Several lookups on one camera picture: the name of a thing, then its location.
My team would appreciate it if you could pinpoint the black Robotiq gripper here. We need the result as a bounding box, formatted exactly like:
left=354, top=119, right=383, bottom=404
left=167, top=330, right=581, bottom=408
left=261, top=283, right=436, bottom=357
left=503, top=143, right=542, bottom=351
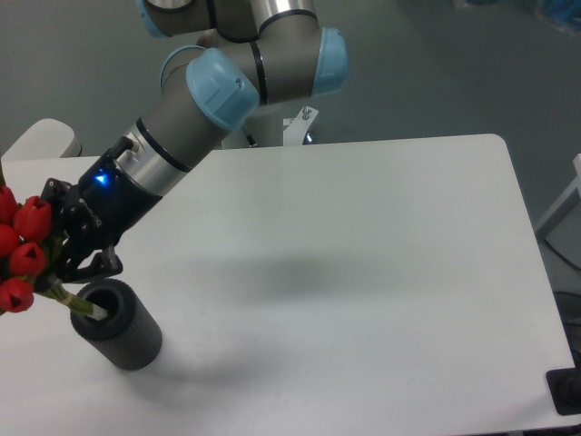
left=40, top=153, right=162, bottom=283

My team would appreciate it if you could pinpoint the red tulip bouquet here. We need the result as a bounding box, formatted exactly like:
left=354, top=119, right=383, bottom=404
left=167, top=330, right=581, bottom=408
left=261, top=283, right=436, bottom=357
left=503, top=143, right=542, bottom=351
left=1, top=176, right=111, bottom=321

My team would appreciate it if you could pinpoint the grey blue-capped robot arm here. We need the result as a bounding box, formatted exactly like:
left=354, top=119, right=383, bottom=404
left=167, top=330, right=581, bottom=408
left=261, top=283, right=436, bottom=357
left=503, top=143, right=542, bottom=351
left=38, top=1, right=349, bottom=290

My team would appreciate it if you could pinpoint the dark grey ribbed vase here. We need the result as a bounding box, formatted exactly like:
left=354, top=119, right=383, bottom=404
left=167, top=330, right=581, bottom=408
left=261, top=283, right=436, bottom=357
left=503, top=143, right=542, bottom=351
left=71, top=279, right=162, bottom=371

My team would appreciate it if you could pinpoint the white chair seat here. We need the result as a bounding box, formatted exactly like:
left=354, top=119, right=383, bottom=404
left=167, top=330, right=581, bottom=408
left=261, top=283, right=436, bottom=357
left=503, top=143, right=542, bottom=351
left=2, top=118, right=83, bottom=162

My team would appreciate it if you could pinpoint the black box at table edge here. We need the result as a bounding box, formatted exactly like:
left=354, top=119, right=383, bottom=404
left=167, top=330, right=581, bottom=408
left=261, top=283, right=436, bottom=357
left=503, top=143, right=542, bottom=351
left=546, top=368, right=580, bottom=416

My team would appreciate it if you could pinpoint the blue object top right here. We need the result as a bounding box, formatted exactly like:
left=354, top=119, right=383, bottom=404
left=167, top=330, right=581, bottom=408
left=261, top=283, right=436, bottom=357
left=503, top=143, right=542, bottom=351
left=536, top=0, right=580, bottom=34

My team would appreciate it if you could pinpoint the white metal base frame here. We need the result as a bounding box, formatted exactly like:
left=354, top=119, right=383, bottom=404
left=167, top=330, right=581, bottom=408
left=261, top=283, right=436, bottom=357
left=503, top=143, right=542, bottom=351
left=282, top=105, right=320, bottom=146

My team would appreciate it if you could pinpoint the black floor cable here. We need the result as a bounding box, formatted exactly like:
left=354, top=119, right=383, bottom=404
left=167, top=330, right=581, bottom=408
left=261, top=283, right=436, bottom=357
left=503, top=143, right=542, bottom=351
left=542, top=235, right=581, bottom=269

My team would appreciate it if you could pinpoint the white furniture frame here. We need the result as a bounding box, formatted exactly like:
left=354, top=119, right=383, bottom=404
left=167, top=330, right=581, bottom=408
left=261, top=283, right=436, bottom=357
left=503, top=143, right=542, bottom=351
left=534, top=154, right=580, bottom=240

